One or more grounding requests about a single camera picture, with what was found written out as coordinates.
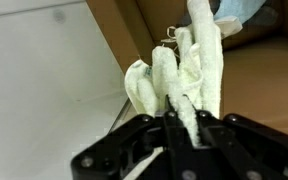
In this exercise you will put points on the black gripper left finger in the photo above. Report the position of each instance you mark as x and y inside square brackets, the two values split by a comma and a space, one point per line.
[140, 146]

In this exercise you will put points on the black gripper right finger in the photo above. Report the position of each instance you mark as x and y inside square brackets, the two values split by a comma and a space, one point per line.
[250, 146]

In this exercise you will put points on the white terry towel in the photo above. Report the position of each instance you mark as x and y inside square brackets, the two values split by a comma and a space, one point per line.
[207, 50]

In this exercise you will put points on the light blue cloth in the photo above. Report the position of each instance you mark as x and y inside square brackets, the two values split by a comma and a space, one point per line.
[237, 8]

